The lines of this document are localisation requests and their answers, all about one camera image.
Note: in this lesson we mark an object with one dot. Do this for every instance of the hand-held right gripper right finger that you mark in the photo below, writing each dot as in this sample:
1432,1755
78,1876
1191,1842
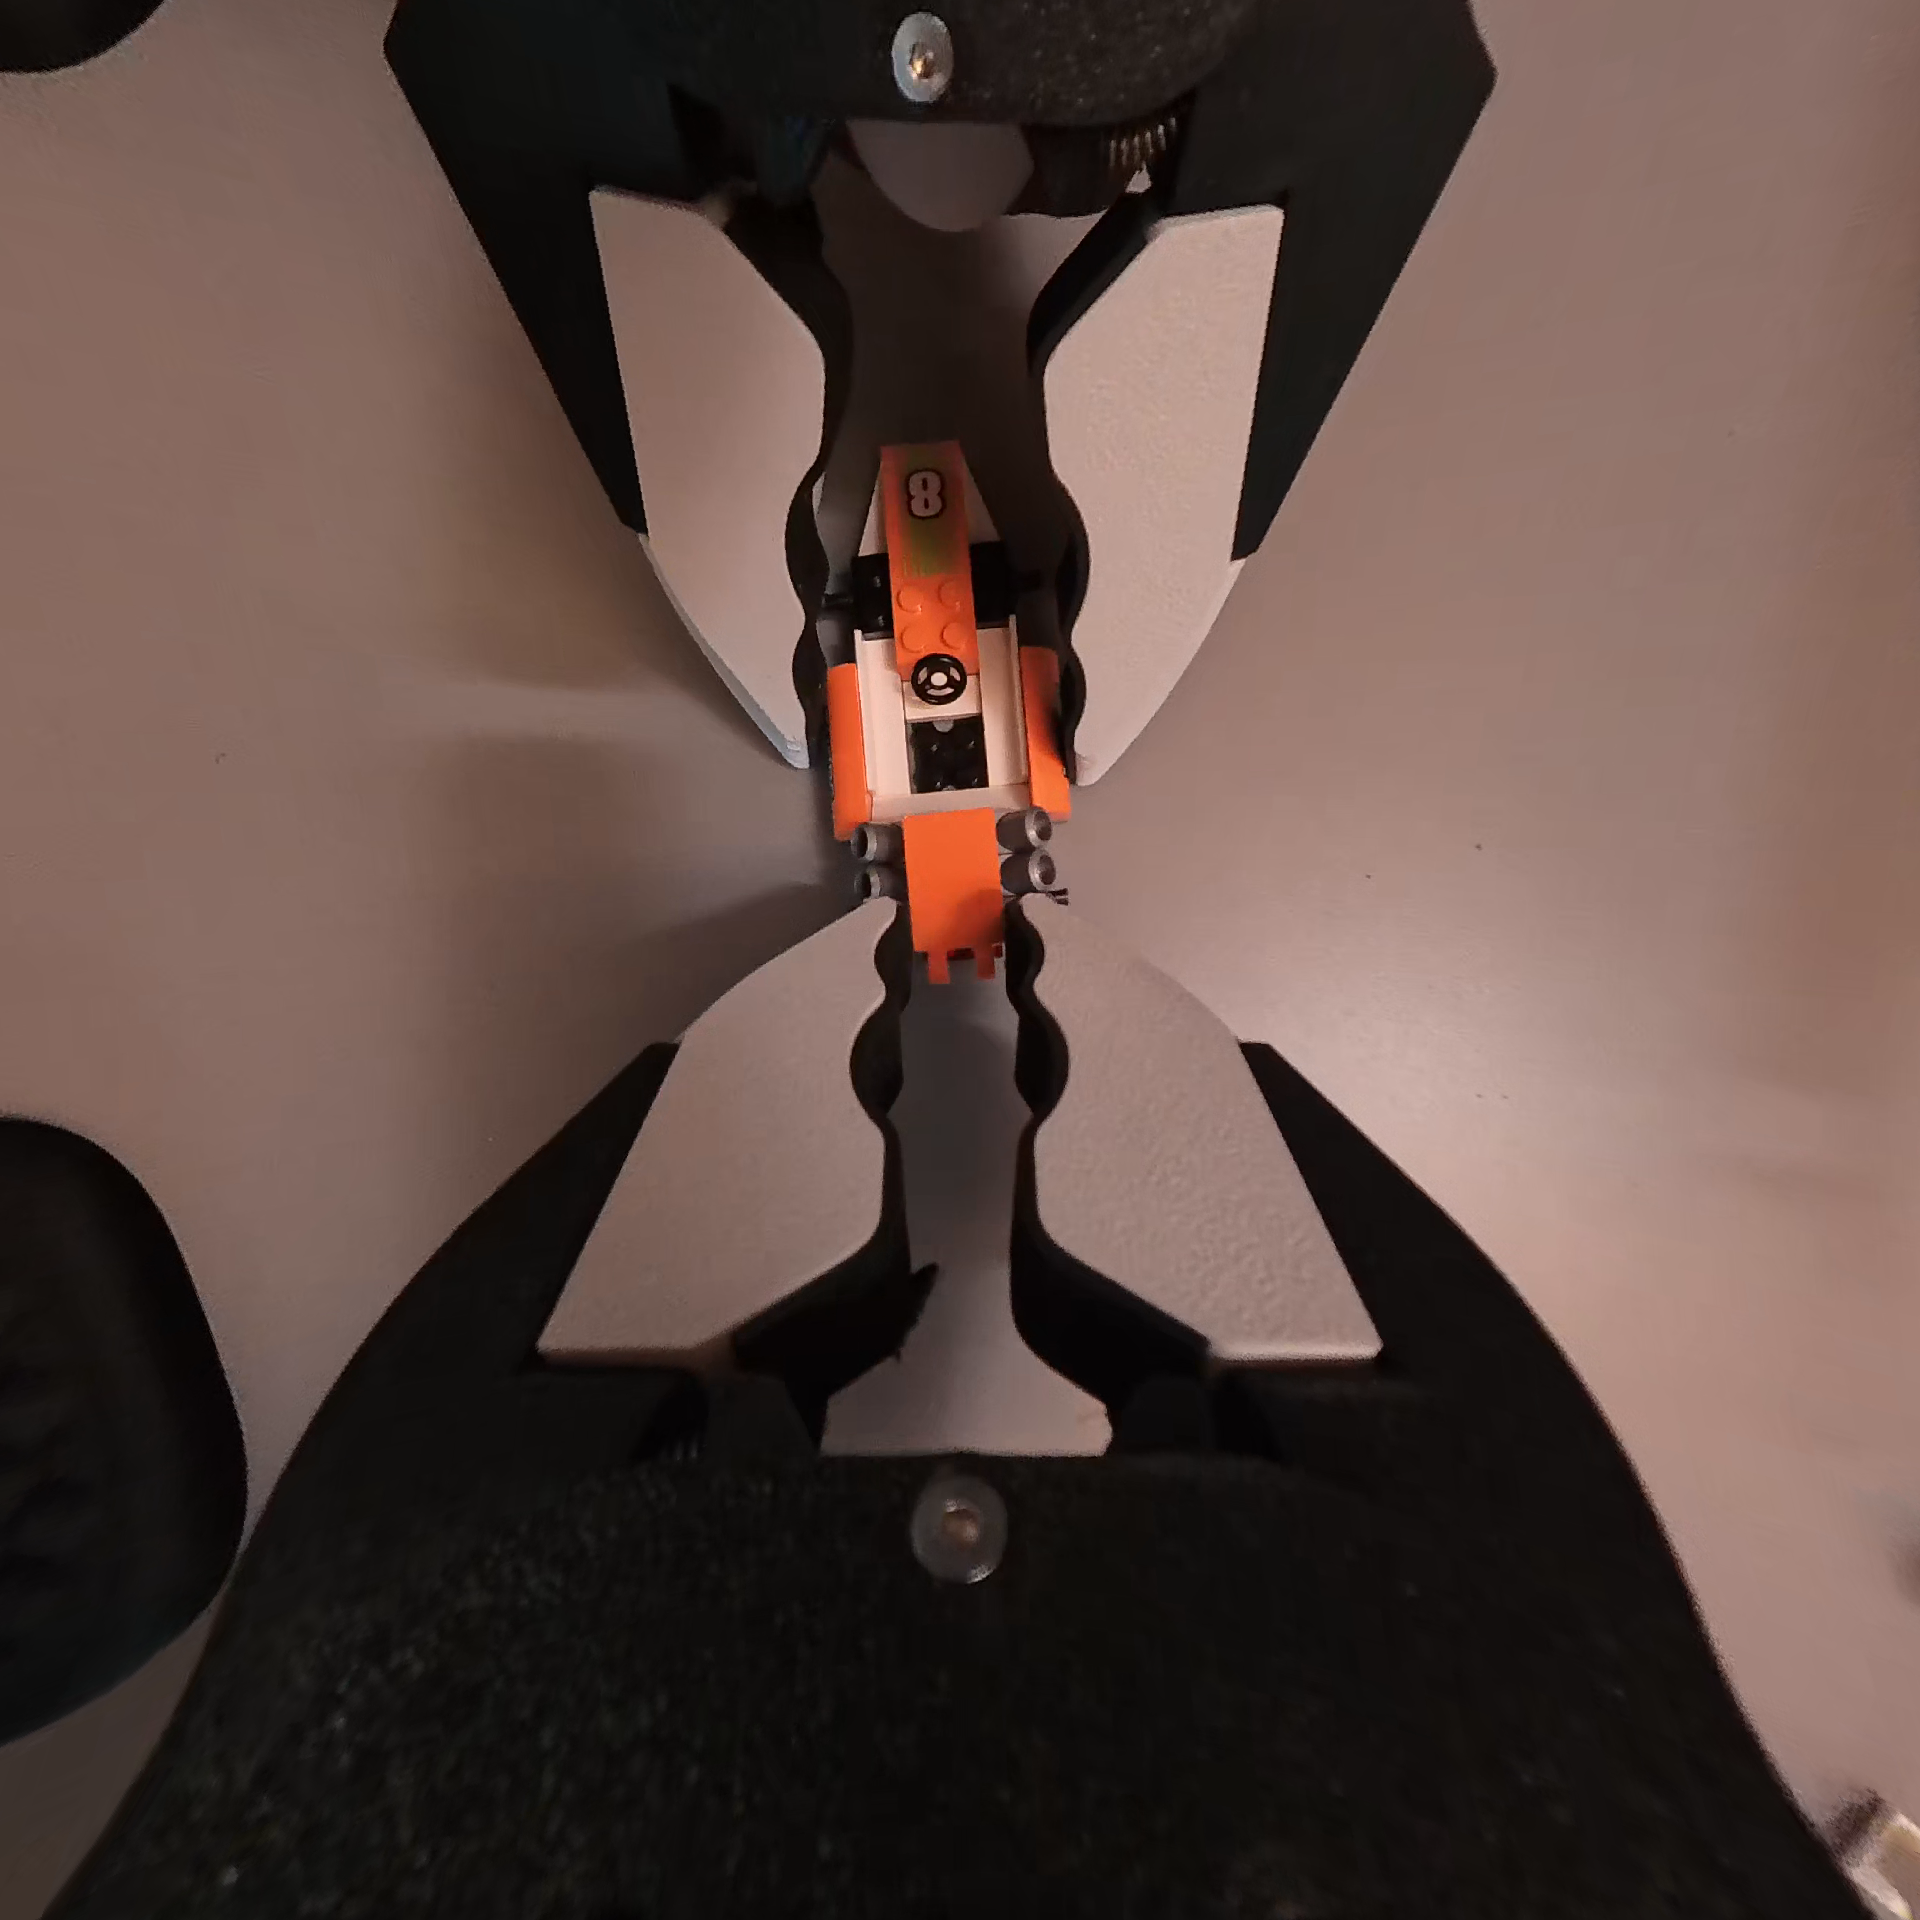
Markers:
1201,1187

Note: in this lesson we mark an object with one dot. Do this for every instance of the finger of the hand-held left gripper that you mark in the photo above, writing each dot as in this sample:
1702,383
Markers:
1186,392
707,392

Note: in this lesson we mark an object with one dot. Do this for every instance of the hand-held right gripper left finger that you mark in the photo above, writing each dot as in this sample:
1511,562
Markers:
737,1187

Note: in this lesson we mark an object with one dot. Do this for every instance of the orange white lego car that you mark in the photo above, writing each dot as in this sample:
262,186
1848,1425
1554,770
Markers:
946,646

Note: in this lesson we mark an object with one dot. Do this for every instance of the black textured pad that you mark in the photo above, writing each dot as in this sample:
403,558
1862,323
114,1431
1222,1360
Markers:
105,1411

